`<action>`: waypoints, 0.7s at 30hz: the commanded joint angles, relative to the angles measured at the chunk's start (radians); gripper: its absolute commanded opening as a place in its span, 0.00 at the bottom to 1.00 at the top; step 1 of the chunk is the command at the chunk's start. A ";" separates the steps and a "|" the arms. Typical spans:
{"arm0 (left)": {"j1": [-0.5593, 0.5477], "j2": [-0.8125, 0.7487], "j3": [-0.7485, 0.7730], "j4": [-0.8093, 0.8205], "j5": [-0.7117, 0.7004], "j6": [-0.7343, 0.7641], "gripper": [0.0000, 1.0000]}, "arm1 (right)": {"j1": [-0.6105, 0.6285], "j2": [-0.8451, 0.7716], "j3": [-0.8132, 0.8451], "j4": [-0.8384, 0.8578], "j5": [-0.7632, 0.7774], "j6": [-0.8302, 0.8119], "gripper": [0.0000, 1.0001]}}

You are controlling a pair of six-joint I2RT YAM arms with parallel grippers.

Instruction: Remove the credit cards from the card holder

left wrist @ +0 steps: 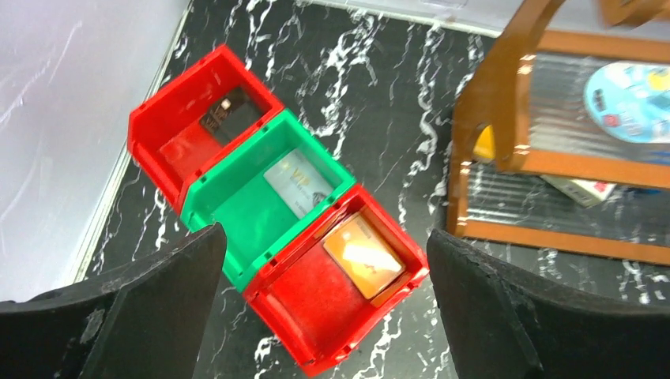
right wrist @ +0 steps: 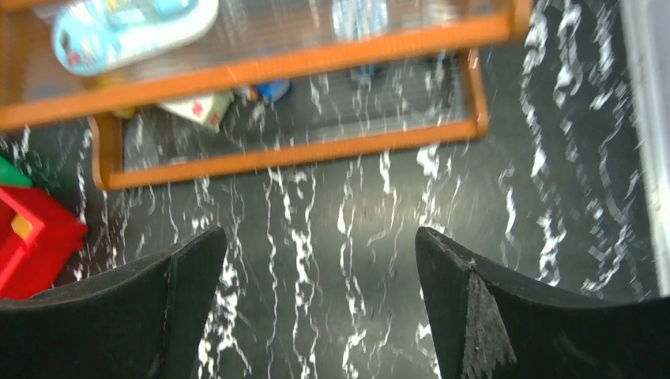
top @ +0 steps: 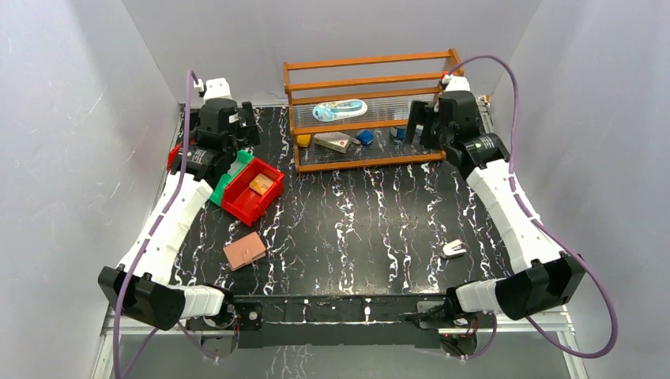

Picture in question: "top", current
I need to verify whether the black base frame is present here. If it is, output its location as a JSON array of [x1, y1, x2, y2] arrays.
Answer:
[[186, 292, 495, 359]]

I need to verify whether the yellow small object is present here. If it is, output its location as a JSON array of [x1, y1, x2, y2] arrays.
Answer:
[[295, 134, 312, 148]]

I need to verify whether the wooden shelf rack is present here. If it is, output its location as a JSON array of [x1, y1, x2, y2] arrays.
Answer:
[[282, 48, 464, 174]]

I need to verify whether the blue small object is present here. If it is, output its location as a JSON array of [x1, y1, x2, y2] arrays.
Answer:
[[356, 129, 374, 146]]

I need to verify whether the pink leather card holder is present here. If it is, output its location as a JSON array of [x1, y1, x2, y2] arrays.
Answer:
[[224, 232, 267, 271]]

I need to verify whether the red bin with dark card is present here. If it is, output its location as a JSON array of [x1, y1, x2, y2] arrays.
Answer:
[[166, 140, 196, 174]]

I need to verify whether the green plastic bin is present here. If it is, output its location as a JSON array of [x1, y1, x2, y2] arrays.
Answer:
[[209, 150, 254, 205]]

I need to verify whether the red bin with orange card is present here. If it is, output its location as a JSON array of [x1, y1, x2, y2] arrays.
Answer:
[[221, 158, 284, 227]]

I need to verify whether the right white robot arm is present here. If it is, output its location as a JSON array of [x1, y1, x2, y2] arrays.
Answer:
[[404, 90, 585, 327]]

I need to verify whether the blue white oval package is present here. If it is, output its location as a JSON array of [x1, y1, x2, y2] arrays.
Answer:
[[312, 99, 368, 122]]

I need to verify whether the white stapler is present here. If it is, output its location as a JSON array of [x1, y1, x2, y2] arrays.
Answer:
[[439, 239, 466, 260]]

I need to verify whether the orange credit card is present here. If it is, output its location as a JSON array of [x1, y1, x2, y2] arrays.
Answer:
[[249, 174, 274, 196]]

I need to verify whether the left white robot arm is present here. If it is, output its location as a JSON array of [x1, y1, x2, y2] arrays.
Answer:
[[98, 158, 239, 333]]

